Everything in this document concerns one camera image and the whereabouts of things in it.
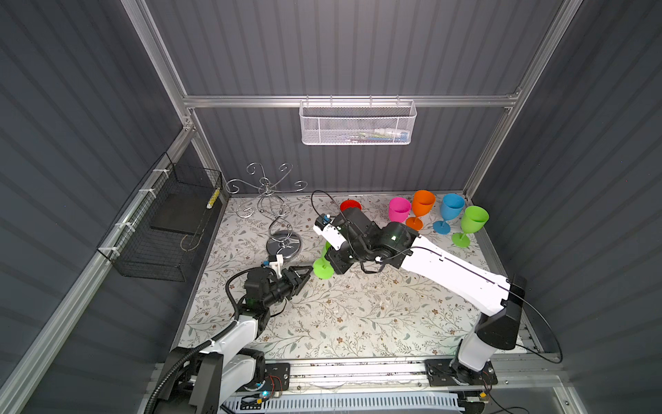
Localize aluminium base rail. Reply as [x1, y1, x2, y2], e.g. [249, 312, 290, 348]
[220, 354, 568, 393]

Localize red plastic wine glass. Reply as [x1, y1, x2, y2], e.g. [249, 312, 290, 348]
[341, 199, 362, 211]

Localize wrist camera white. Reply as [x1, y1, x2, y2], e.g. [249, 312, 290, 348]
[262, 254, 284, 280]
[313, 215, 347, 251]

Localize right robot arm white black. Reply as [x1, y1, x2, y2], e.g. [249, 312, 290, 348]
[314, 208, 527, 386]

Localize pink plastic wine glass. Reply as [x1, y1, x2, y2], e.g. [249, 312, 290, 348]
[388, 197, 411, 223]

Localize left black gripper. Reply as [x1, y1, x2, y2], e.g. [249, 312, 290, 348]
[261, 265, 311, 311]

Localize orange plastic wine glass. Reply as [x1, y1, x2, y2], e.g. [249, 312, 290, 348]
[405, 190, 436, 231]

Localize black wire basket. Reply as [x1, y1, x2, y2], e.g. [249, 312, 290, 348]
[98, 155, 222, 282]

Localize white ventilation grille strip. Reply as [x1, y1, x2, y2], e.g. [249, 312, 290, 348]
[224, 392, 465, 413]

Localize yellow item in black basket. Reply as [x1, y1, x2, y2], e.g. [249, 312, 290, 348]
[206, 188, 221, 210]

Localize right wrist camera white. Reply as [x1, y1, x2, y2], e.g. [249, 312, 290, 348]
[313, 215, 347, 251]

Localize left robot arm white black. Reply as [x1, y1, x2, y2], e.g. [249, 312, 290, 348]
[144, 265, 313, 413]

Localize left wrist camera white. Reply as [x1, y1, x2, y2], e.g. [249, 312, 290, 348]
[262, 254, 284, 280]

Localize blue plastic wine glass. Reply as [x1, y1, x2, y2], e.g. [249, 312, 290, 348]
[433, 193, 465, 235]

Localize white wire mesh basket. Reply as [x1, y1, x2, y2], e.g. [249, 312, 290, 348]
[298, 99, 417, 146]

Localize chrome wine glass rack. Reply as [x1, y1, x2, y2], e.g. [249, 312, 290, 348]
[225, 162, 302, 262]

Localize items in white basket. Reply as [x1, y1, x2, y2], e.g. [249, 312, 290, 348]
[338, 129, 410, 145]

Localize green plastic wine glass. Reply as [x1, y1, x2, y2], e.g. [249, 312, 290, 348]
[313, 243, 334, 279]
[452, 205, 490, 248]

